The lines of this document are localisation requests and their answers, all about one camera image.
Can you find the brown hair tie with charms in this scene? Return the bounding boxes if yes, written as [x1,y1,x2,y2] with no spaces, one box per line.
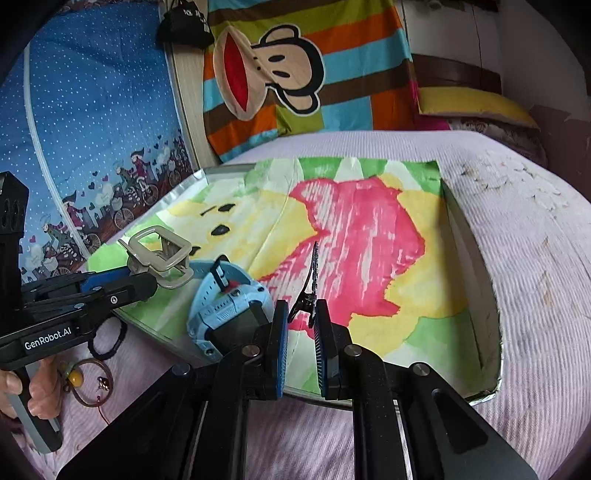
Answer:
[58,357,115,426]

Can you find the beige hair claw clip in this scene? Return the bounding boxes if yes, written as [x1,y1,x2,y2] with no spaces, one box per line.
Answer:
[117,225,193,290]

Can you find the light blue wrist watch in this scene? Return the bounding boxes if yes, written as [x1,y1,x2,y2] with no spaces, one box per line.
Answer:
[186,255,273,362]

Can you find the black alligator hair clip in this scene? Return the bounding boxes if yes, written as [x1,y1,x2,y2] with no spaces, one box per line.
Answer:
[287,241,318,328]

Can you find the person's left hand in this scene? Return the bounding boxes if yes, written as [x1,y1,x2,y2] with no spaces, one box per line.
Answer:
[0,356,62,420]

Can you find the grey metal tray box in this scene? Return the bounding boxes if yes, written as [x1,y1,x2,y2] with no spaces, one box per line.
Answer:
[85,156,504,407]

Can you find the blue fabric wardrobe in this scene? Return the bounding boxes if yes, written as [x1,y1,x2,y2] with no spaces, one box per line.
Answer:
[1,1,193,283]

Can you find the colourful cartoon paper liner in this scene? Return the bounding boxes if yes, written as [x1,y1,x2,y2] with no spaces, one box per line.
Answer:
[87,157,484,397]

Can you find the pink bed sheet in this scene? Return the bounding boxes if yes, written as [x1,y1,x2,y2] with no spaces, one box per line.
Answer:
[139,132,590,479]

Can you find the black hanging bag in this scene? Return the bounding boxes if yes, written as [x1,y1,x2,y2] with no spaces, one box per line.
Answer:
[155,0,214,50]

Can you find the striped monkey cartoon blanket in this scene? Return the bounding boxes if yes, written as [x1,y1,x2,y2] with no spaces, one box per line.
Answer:
[204,1,443,162]

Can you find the yellow pillow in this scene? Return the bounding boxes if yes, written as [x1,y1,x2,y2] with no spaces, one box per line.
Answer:
[419,87,540,130]

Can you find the dark wooden headboard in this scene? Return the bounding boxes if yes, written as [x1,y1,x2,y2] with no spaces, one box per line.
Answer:
[413,54,502,94]

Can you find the black hair tie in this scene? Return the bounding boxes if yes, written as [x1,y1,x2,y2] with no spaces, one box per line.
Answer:
[86,315,129,362]

